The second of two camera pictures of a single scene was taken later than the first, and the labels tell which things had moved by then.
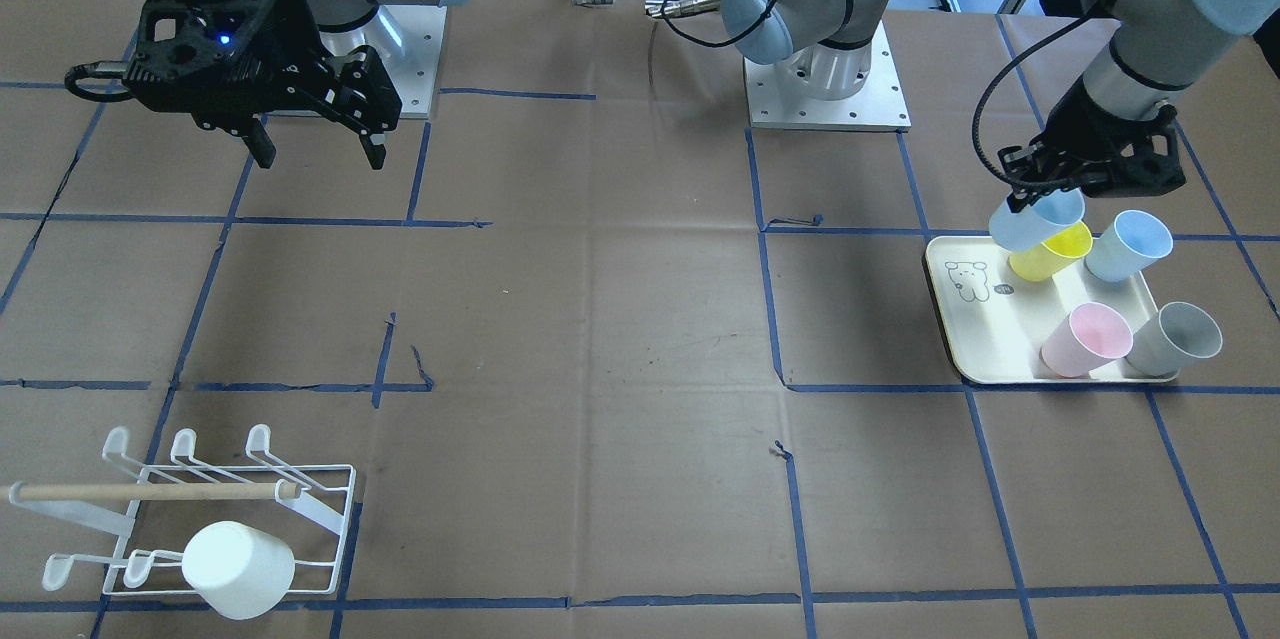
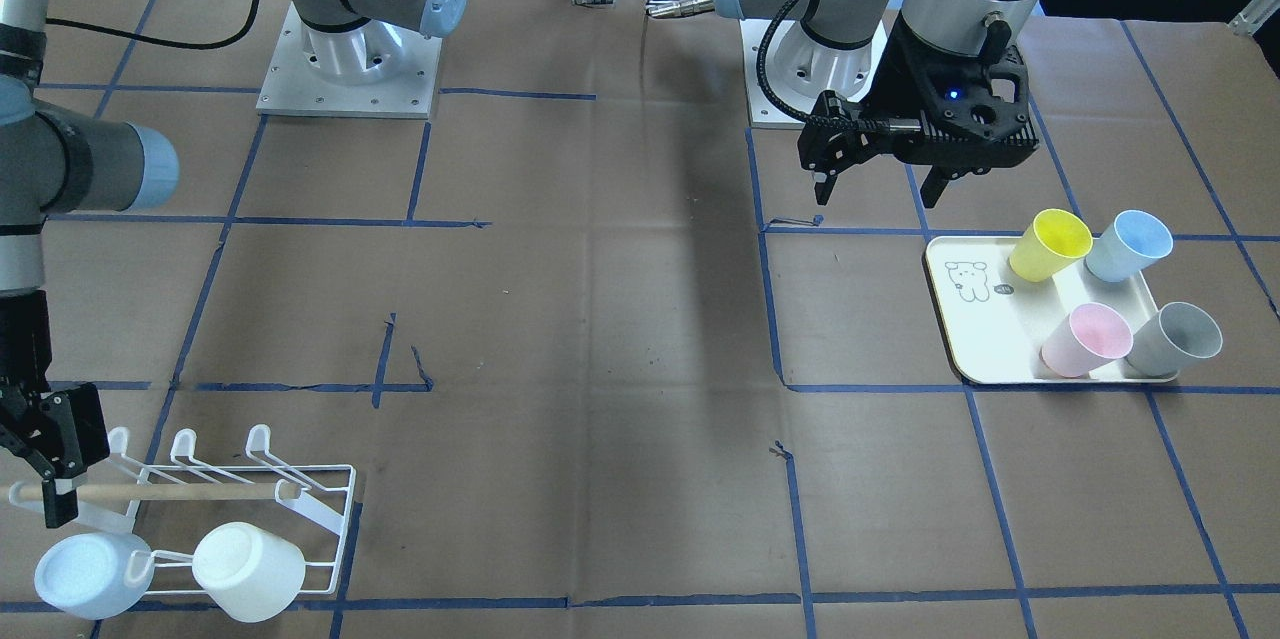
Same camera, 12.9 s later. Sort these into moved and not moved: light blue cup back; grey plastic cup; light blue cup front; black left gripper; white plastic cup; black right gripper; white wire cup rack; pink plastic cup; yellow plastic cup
Moved: black right gripper; light blue cup back; black left gripper
Not moved: pink plastic cup; yellow plastic cup; grey plastic cup; light blue cup front; white wire cup rack; white plastic cup
